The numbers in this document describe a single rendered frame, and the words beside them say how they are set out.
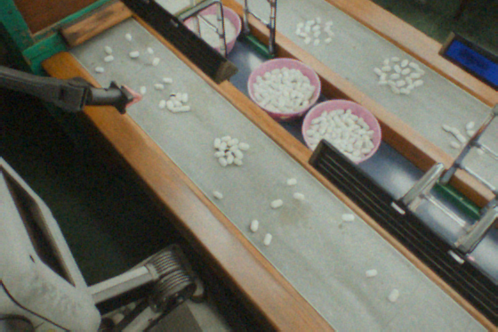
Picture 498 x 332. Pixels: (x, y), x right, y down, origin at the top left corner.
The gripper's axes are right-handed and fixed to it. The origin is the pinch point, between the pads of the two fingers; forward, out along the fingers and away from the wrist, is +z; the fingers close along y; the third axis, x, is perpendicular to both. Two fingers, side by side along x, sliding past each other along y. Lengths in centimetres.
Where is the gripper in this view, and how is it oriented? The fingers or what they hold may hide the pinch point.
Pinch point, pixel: (139, 98)
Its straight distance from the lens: 150.9
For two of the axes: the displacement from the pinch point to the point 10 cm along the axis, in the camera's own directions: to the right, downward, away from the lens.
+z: 6.0, -0.8, 8.0
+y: -6.5, -6.3, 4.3
